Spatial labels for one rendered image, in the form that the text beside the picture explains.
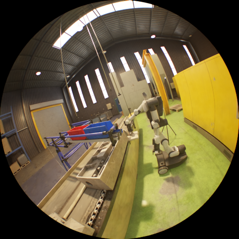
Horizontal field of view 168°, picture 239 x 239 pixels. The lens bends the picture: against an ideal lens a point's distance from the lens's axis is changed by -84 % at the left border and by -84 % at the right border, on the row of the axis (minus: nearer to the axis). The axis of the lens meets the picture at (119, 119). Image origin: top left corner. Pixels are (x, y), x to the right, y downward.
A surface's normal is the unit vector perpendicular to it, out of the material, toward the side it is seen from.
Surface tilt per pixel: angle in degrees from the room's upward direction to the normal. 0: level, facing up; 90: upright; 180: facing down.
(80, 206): 0
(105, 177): 80
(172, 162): 0
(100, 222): 0
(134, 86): 90
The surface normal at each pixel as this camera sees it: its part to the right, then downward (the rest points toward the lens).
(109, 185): 0.84, -0.42
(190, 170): -0.33, -0.92
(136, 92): -0.22, 0.28
